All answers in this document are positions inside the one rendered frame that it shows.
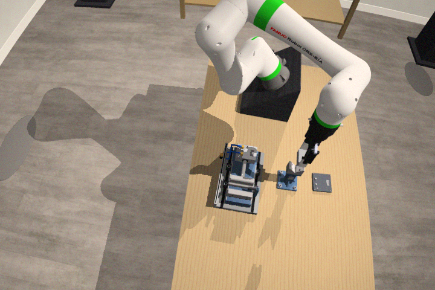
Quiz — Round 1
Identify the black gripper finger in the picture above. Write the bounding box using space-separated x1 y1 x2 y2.
300 131 311 150
298 137 320 167

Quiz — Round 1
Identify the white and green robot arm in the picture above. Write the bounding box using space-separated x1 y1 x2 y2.
195 0 371 137

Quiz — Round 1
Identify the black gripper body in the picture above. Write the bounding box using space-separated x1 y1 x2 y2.
308 126 328 146

